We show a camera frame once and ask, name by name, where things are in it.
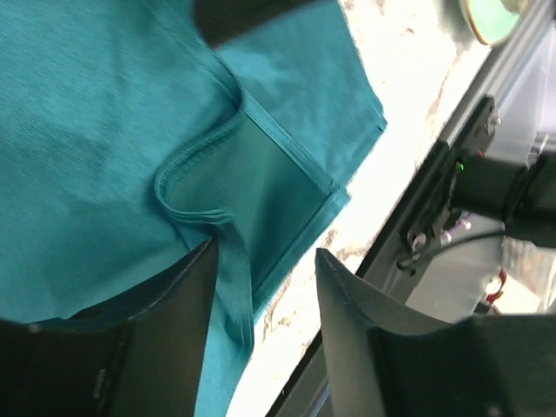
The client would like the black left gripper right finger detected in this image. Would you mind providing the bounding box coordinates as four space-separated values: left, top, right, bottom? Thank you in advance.
315 249 555 416

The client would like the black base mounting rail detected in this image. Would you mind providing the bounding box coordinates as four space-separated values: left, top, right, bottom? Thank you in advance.
268 94 497 416

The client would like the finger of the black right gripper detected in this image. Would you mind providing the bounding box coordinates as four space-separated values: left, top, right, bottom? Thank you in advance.
192 0 318 47

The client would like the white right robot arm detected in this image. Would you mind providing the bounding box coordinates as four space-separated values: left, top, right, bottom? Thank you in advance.
194 1 555 248

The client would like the teal cloth napkin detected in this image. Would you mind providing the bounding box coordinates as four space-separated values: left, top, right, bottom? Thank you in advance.
1 1 386 416

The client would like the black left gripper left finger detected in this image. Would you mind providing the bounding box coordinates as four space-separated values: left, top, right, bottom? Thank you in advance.
1 240 217 417

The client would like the mint green floral plate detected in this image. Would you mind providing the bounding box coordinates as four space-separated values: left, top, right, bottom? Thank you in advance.
460 0 531 46

